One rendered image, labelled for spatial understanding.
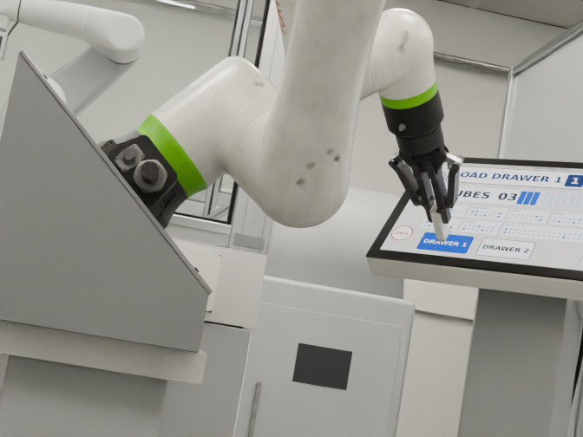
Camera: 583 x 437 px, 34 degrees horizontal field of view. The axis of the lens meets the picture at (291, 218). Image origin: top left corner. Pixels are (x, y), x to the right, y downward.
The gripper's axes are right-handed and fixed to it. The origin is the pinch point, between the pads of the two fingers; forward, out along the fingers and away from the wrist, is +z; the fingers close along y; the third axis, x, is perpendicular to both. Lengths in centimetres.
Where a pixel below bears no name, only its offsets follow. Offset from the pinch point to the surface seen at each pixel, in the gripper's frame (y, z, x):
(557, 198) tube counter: -15.9, 4.8, -14.3
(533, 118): 49, 102, -181
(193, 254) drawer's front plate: 45.7, 1.7, 13.6
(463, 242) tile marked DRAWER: -3.2, 4.8, -0.4
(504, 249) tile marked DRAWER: -10.8, 4.8, 0.3
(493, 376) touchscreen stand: -9.4, 24.5, 12.0
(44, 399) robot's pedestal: 22, -25, 69
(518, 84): 63, 102, -206
